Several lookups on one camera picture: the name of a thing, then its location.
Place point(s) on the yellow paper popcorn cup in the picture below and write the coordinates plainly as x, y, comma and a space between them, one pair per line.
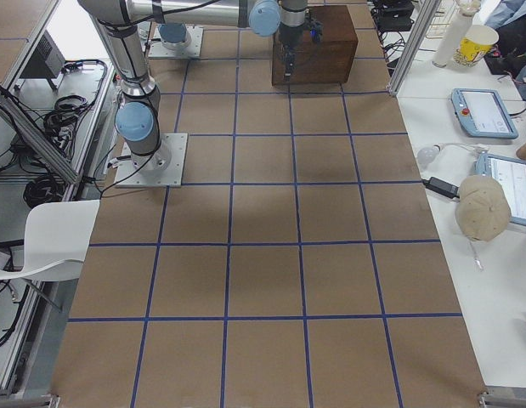
477, 42

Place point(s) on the aluminium frame post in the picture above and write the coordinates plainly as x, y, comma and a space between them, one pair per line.
417, 34

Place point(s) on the black power adapter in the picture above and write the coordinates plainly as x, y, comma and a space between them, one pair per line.
441, 187

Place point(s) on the white light bulb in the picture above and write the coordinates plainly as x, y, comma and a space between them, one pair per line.
427, 155

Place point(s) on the lower blue teach pendant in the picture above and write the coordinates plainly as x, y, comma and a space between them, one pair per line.
511, 174

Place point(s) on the blue teach pendant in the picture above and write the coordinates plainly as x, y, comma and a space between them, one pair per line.
511, 174
481, 114

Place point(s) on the beige baseball cap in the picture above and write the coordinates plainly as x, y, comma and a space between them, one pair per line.
483, 211

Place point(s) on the white paper roll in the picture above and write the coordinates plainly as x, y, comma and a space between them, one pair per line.
456, 30

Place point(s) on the white plastic chair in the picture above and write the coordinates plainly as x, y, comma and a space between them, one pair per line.
56, 240

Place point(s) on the dark wooden drawer cabinet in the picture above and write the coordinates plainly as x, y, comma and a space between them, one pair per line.
327, 50

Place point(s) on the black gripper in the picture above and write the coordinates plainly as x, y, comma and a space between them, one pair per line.
289, 38

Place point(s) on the upper blue teach pendant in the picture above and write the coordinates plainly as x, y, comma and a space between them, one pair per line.
481, 114

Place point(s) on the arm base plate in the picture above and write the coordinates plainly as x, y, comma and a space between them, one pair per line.
192, 52
163, 168

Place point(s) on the grey control box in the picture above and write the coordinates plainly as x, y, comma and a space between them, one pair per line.
45, 63

